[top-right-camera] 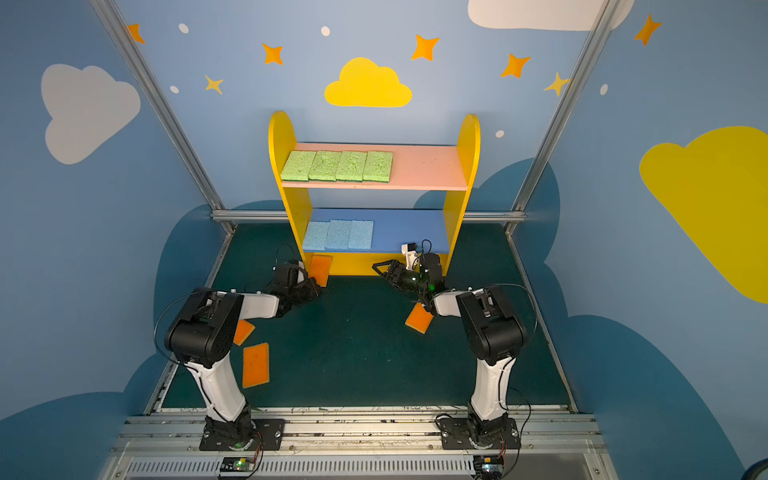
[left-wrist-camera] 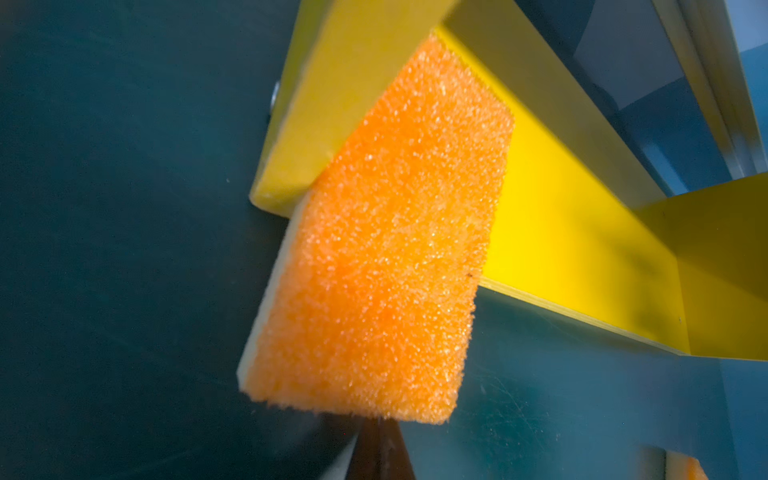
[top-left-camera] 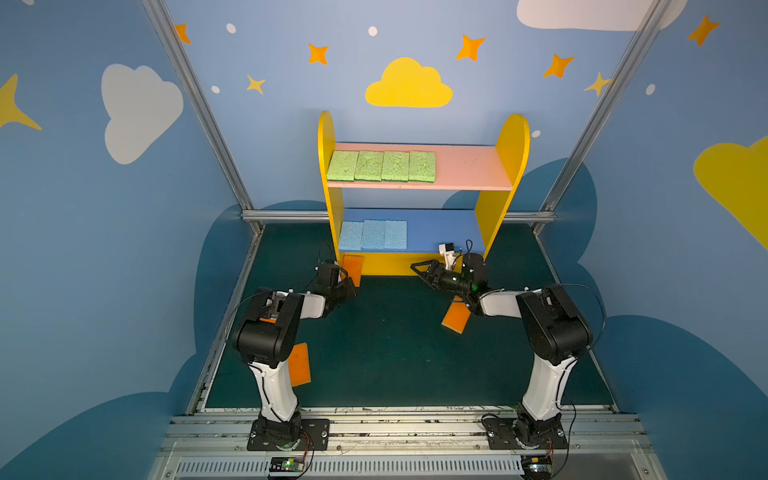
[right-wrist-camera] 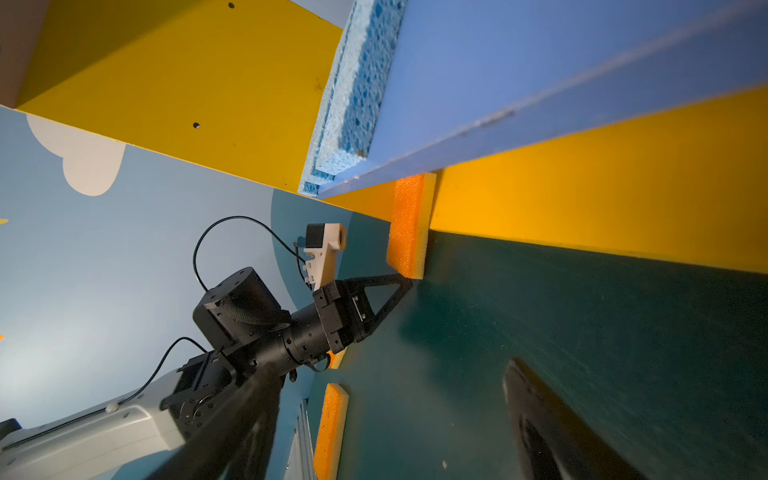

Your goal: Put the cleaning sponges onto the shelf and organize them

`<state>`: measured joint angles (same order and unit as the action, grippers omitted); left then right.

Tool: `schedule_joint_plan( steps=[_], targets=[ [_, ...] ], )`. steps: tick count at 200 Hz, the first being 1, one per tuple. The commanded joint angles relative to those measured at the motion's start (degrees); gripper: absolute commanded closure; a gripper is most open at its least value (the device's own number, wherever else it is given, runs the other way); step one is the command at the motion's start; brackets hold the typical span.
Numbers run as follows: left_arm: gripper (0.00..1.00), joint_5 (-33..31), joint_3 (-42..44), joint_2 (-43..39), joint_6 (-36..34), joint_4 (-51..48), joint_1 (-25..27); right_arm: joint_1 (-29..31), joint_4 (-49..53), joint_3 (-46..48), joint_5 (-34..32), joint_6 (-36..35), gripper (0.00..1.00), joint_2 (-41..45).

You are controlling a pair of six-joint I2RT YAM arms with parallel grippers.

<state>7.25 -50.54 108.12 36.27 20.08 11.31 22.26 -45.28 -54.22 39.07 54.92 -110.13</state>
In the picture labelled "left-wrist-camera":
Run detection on orange sponge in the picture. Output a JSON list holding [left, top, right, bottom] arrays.
[[236, 35, 514, 424], [664, 451, 708, 480]]

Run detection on yellow shelf pink blue boards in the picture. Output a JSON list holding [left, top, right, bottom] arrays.
[[250, 1, 767, 361]]

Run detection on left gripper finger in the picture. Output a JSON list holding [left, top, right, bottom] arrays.
[[345, 418, 416, 480]]

